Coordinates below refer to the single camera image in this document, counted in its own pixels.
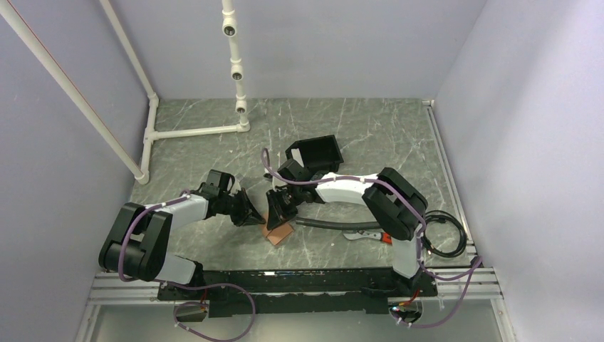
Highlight purple cable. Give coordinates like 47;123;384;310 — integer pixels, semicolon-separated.
118;190;258;342
261;147;484;330

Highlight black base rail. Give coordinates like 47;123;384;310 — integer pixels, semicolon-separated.
157;267;438;318

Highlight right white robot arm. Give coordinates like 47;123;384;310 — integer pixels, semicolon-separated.
266;160;428;296

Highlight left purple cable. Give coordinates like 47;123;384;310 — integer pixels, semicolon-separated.
118;190;258;342

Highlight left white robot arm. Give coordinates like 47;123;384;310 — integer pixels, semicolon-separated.
98;170;266;299

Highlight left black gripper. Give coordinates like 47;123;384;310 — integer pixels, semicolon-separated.
219;187;265;227

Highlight aluminium frame rail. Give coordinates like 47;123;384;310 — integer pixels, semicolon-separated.
421;98;504;303

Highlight coiled black cable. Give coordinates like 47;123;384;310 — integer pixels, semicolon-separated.
422;209;468;259

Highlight black corrugated hose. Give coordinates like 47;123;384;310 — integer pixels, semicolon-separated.
295;217;383;232

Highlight red handled pruning shears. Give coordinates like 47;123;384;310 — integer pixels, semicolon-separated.
343;230;392;244

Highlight black plastic card tray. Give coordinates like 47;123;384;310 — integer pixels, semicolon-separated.
285;135;344;172

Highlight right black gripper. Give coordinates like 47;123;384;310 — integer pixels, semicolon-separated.
266;184;304;230

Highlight brown leather card holder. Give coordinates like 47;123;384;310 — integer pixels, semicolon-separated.
261;212;295;247

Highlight white pvc pipe frame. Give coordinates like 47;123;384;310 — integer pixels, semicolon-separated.
0;0;251;185

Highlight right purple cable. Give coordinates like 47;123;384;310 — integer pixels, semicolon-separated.
261;147;484;330

